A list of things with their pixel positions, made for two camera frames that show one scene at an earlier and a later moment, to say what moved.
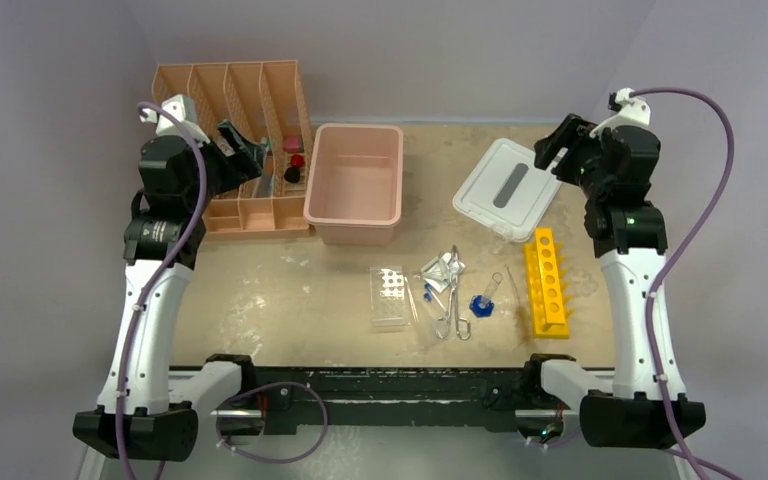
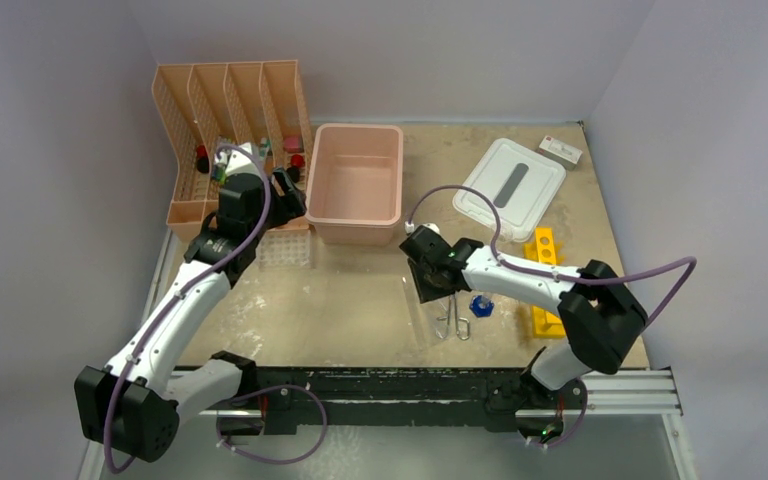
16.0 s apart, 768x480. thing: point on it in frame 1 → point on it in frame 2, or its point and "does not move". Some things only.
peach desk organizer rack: [266, 102] does not move
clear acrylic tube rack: [388, 296] → [284, 248]
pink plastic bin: [353, 193] does not move
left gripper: [243, 164] → [289, 204]
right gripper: [573, 135] → [428, 293]
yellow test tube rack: [550, 296] does not move
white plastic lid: [507, 193] does not move
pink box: [292, 144] does not move
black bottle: [292, 174] does not move
